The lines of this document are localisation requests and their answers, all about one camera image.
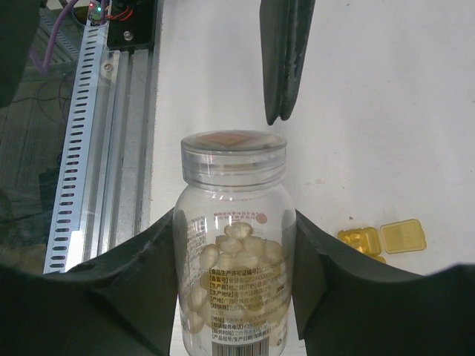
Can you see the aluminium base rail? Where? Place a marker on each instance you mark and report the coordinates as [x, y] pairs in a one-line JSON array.
[[116, 199]]

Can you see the white slotted cable duct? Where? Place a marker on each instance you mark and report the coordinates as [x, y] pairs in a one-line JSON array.
[[66, 238]]

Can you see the left black mount plate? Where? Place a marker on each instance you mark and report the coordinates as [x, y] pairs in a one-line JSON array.
[[131, 25]]

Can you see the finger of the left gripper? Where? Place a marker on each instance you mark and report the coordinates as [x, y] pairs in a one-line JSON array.
[[276, 20], [300, 20]]

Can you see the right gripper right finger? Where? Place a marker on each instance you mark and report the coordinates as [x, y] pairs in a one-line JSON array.
[[347, 303]]

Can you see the clear orange pill bottle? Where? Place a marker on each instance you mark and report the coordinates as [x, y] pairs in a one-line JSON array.
[[234, 228]]

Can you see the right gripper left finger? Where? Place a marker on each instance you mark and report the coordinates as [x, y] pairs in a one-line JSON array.
[[119, 303]]

